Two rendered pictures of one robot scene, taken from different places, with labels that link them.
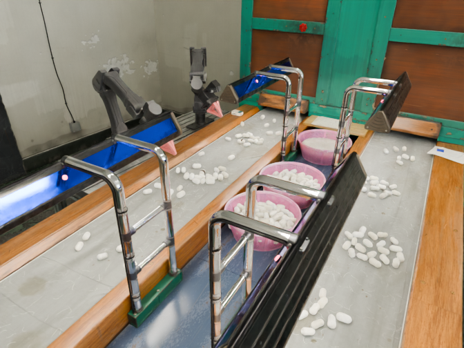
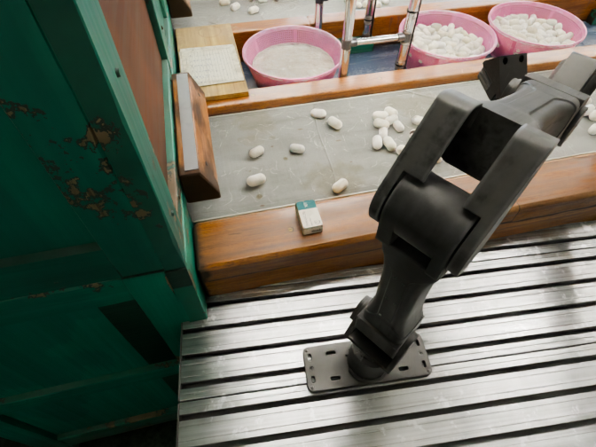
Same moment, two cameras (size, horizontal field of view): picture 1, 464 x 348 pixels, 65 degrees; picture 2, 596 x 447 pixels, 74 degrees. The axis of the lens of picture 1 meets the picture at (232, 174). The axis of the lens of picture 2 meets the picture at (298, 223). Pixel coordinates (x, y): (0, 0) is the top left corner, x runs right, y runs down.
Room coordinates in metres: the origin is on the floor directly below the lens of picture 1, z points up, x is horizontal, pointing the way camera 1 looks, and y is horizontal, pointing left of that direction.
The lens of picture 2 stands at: (2.32, 0.27, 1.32)
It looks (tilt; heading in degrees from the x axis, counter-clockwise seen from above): 53 degrees down; 227
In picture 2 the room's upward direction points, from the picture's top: 1 degrees clockwise
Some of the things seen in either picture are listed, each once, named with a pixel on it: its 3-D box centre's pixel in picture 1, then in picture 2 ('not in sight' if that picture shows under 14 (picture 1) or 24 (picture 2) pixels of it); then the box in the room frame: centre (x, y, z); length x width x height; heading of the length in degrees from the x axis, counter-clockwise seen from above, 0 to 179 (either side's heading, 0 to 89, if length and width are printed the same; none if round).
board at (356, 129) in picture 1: (336, 125); (208, 59); (1.85, -0.56, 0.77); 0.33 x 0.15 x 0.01; 61
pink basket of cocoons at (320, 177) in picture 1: (291, 186); (443, 48); (1.27, -0.24, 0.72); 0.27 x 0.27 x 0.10
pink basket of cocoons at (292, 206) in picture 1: (262, 221); (529, 37); (1.03, -0.11, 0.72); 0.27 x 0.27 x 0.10
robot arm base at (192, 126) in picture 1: (200, 117); (369, 354); (2.09, 0.20, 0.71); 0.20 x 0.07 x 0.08; 146
